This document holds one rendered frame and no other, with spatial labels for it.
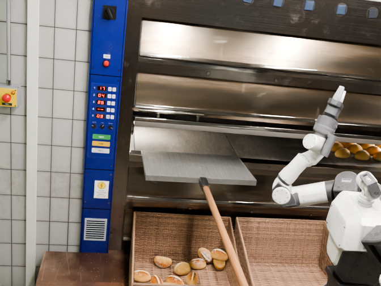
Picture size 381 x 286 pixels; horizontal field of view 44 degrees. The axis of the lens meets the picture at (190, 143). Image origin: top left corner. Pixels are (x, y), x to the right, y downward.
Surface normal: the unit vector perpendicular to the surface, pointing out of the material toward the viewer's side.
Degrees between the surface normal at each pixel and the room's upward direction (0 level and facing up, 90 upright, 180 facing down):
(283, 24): 90
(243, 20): 90
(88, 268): 0
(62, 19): 90
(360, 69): 70
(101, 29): 90
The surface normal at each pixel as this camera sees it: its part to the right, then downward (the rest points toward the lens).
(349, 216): -0.61, -0.73
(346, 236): -0.68, 0.10
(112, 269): 0.13, -0.92
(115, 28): 0.13, 0.37
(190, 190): 0.16, 0.04
